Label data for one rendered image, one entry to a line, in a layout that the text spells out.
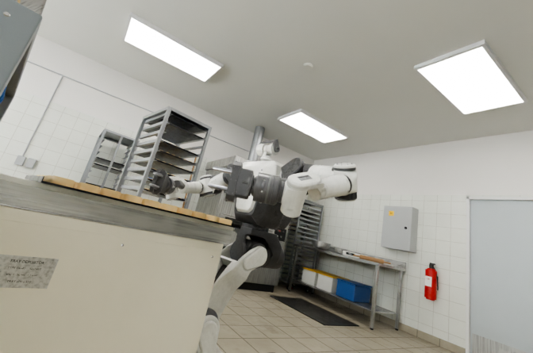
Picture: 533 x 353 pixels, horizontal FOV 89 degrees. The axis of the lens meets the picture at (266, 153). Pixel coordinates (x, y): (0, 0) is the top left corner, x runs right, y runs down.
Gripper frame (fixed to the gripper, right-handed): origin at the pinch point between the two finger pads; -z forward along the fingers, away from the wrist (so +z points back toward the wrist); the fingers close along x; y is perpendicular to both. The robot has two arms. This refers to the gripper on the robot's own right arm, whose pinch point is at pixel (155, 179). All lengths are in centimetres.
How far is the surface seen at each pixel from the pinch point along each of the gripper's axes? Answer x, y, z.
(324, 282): -68, 184, 392
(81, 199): -15, 7, -57
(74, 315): -41, 13, -52
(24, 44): 9, 5, -86
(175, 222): -15.5, 25.7, -37.7
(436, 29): 197, 173, 75
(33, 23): 13, 5, -86
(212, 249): -22, 38, -27
